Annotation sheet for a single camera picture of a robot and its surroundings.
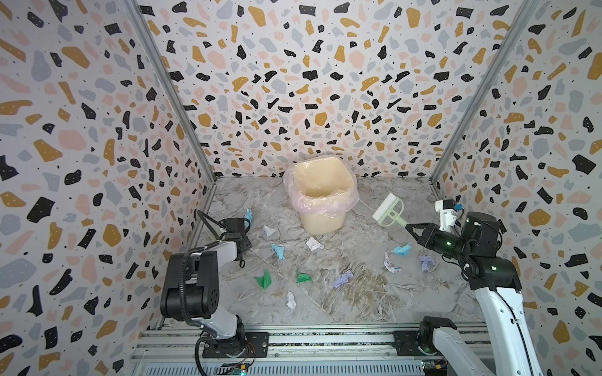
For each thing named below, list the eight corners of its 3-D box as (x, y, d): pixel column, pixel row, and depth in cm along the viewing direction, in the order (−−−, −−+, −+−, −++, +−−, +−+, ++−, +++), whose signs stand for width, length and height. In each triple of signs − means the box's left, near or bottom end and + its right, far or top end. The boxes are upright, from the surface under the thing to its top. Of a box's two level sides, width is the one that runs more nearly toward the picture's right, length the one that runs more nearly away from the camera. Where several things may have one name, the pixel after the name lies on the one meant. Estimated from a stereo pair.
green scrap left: (262, 291, 87) (261, 289, 85) (254, 280, 90) (253, 277, 88) (275, 281, 89) (274, 279, 88) (267, 270, 92) (266, 268, 90)
